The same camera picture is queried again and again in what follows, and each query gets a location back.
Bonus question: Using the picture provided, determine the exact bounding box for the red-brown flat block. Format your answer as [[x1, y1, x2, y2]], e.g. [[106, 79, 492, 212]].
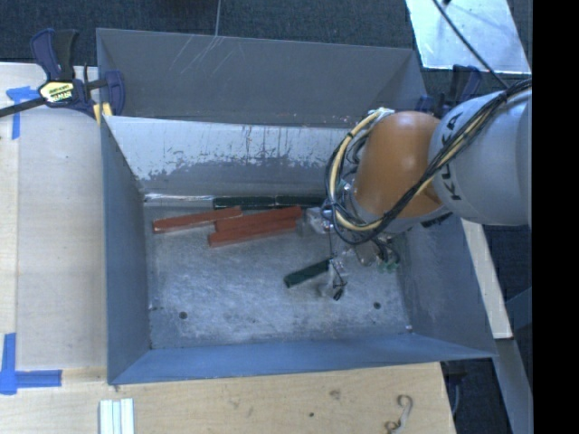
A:
[[214, 205, 304, 233], [207, 219, 299, 249], [152, 205, 244, 235]]

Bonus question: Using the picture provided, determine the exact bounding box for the pale wood flat board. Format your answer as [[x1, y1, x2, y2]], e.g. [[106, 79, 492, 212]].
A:
[[14, 109, 109, 372]]

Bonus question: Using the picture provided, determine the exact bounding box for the dark green block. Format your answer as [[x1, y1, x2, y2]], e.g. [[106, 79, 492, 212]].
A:
[[283, 259, 332, 289], [212, 195, 278, 212]]

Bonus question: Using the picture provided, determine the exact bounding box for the grey metal bin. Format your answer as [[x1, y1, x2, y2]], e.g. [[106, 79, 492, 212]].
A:
[[95, 27, 499, 386]]

